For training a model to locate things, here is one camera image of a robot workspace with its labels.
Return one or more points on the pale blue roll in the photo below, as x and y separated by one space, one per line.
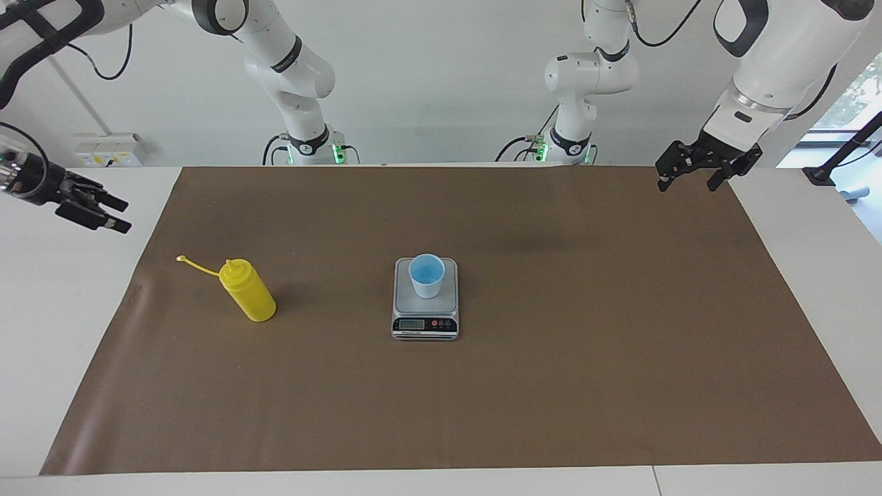
854 193

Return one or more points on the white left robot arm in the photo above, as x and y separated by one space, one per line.
778 62

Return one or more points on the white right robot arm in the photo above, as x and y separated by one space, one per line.
310 72

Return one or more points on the white wall socket box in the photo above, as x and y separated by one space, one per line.
107 150

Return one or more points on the window with green foliage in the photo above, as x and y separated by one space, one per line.
854 96

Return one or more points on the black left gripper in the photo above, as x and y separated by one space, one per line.
720 151

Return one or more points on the silver digital kitchen scale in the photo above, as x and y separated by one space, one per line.
425 313

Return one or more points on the light blue cup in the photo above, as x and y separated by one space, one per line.
427 282

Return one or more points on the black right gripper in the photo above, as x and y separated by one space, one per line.
38 184

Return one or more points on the black stand with pole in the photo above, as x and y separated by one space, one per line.
820 176

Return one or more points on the yellow squeeze bottle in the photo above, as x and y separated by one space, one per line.
251 296

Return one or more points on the brown table mat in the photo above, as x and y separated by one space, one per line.
441 399

